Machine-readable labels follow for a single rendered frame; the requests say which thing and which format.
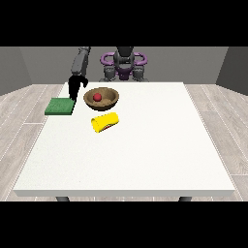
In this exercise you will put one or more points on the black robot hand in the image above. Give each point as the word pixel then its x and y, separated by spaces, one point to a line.
pixel 75 85

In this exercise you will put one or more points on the small red ball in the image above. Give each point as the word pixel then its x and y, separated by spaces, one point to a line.
pixel 97 97

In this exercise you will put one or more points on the green square pad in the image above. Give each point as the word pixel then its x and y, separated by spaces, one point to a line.
pixel 59 106

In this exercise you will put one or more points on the brown wooden bowl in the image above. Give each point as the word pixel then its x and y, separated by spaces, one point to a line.
pixel 108 100

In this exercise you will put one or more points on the grey robot trunk purple rings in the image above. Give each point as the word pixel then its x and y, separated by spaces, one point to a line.
pixel 124 66

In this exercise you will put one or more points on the dark table leg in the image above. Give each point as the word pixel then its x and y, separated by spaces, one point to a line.
pixel 63 199
pixel 185 199

